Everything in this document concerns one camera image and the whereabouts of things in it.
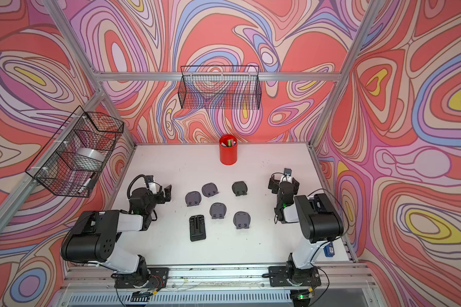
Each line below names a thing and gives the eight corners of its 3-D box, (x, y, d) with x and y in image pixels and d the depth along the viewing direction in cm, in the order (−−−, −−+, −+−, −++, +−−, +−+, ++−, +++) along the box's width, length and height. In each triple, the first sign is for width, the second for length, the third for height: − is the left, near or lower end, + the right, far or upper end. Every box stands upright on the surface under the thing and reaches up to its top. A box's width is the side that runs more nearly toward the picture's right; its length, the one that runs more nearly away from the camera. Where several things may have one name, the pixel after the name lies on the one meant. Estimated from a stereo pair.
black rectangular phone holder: (190, 241, 84) (189, 239, 82) (190, 219, 91) (189, 216, 89) (206, 239, 85) (205, 236, 83) (204, 216, 92) (203, 214, 90)
